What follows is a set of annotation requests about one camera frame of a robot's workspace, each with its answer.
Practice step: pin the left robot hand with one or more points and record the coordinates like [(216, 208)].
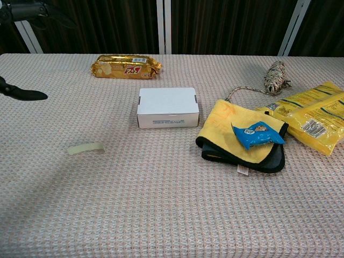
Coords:
[(27, 95)]

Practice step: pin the white cardboard box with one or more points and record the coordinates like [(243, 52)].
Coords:
[(166, 102)]

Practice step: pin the gold biscuit packet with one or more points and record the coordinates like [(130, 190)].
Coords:
[(118, 68)]

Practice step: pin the beige waffle tablecloth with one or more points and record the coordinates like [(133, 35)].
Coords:
[(134, 201)]

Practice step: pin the yellow towel with black edge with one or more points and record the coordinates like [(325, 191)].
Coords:
[(217, 126)]

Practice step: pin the dark pleated curtain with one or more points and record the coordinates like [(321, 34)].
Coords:
[(228, 24)]

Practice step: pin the blue snack packet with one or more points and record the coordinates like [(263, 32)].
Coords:
[(258, 137)]

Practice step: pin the bundle of braided twine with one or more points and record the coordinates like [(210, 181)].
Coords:
[(275, 78)]

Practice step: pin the yellow snack bag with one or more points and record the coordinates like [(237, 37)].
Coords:
[(317, 134), (303, 98)]

